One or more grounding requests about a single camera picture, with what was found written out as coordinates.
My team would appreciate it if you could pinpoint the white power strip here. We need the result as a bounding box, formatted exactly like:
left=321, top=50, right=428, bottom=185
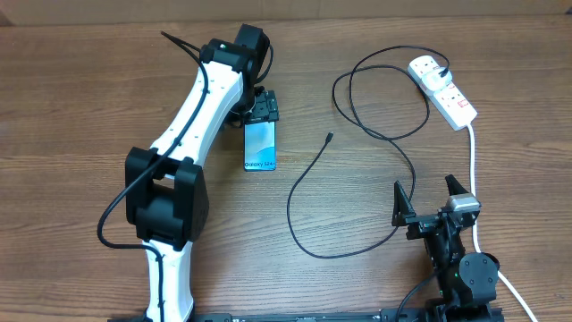
left=408, top=55, right=477, bottom=131

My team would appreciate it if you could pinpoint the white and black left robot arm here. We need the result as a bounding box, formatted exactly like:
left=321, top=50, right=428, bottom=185
left=125, top=24, right=273, bottom=321

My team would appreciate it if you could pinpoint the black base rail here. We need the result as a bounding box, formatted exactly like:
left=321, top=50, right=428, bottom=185
left=107, top=309, right=505, bottom=322

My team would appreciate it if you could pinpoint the white USB charger plug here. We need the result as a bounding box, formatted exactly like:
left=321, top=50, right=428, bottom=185
left=421, top=67, right=452, bottom=95

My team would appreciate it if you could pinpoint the Galaxy S24 smartphone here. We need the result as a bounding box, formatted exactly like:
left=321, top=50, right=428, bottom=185
left=244, top=122, right=277, bottom=172

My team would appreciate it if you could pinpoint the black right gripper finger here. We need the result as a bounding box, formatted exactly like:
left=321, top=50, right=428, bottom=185
left=445, top=174, right=467, bottom=196
left=391, top=181, right=416, bottom=226

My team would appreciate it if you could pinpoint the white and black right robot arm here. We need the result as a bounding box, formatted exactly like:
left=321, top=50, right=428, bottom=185
left=382, top=174, right=504, bottom=321

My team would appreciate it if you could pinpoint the white power strip cord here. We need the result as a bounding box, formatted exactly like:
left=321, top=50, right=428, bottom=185
left=466, top=123, right=540, bottom=322

